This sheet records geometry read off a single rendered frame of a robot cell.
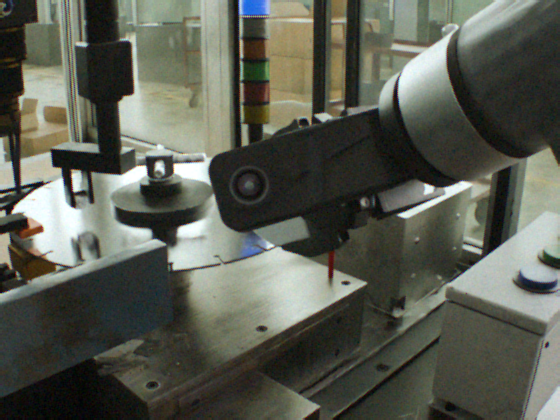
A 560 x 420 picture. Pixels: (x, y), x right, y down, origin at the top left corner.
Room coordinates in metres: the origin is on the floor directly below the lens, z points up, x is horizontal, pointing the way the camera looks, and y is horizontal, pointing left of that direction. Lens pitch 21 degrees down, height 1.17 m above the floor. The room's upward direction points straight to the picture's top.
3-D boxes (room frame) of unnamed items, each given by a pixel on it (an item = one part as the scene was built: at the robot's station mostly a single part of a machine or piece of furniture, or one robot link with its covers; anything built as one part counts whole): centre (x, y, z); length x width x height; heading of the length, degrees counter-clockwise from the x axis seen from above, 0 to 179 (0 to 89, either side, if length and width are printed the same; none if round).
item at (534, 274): (0.50, -0.26, 0.90); 0.04 x 0.04 x 0.02
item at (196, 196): (0.59, 0.13, 0.96); 0.11 x 0.11 x 0.03
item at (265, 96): (0.88, 0.04, 1.02); 0.05 x 0.04 x 0.03; 46
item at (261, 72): (0.88, 0.04, 1.05); 0.05 x 0.04 x 0.03; 46
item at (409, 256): (0.79, -0.15, 0.82); 0.18 x 0.18 x 0.15; 46
